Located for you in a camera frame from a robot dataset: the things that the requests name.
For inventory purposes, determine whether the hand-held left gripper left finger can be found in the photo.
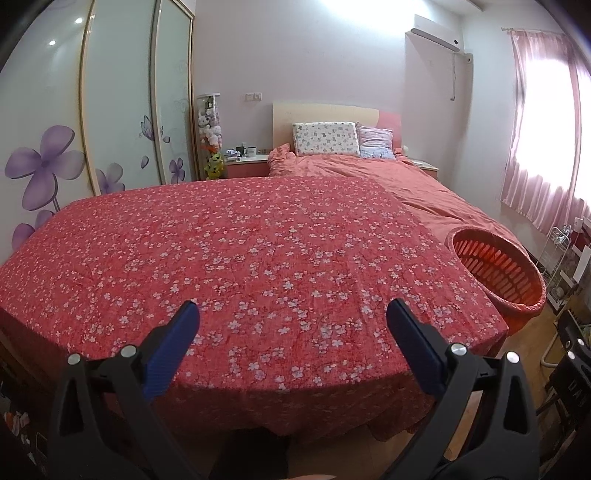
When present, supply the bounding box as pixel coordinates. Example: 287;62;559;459
48;300;204;480

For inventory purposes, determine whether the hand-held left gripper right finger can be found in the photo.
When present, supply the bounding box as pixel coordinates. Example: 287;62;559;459
387;299;542;480

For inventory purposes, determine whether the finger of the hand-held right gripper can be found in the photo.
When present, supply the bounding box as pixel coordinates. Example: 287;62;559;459
554;310;591;366

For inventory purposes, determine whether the orange plastic laundry basket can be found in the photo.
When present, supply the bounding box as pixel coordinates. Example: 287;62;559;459
445;227;548;335

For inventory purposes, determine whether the white trolley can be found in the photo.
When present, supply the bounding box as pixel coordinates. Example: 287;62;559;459
549;244;591;315

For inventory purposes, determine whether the red floral tablecloth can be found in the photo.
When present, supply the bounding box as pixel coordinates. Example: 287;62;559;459
0;175;509;444

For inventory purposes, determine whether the pink curtain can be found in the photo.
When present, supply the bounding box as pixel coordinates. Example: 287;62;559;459
570;55;591;232
501;30;579;219

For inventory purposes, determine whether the salmon duvet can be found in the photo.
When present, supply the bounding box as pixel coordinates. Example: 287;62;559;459
268;143;522;259

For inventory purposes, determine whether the green plush toy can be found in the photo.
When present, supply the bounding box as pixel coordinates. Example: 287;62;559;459
204;152;227;181

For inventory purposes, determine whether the pink nightstand with mug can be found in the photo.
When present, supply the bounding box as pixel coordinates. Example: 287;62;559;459
224;154;271;178

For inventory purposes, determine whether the pink striped pillow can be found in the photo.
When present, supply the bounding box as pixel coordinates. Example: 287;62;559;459
356;122;397;160

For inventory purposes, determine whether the hanging plush toy organizer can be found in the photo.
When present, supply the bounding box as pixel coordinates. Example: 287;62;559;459
196;93;223;155

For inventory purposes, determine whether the white floral pillow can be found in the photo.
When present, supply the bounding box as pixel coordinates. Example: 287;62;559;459
292;122;361;157

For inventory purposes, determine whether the cream and pink bed headboard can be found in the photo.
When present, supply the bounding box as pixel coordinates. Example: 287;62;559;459
272;102;402;155

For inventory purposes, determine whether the floral sliding door wardrobe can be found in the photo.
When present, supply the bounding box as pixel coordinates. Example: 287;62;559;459
0;0;197;259

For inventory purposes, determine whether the white air conditioner pipe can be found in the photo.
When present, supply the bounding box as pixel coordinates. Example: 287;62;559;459
449;50;474;101

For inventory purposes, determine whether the white air conditioner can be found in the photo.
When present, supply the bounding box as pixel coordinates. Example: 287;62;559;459
405;14;462;51

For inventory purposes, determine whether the curtain rod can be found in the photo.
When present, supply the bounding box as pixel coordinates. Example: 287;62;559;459
501;27;568;36

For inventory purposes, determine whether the white metal tube frame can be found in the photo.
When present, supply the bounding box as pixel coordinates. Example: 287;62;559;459
540;314;561;370

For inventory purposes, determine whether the white wire rack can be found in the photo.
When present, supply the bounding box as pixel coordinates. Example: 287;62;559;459
538;224;575;288

